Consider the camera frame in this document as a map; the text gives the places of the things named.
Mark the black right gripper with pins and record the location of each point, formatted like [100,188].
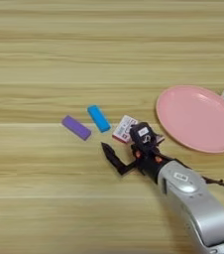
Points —
[150,160]

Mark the white red eraser box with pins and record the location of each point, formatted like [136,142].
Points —
[124,129]

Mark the pink round plate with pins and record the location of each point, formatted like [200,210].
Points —
[196,119]

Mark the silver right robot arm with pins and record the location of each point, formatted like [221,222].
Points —
[200,208]

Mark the blue eraser block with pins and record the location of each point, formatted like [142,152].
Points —
[98,118]

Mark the purple eraser block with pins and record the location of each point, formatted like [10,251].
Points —
[76,127]

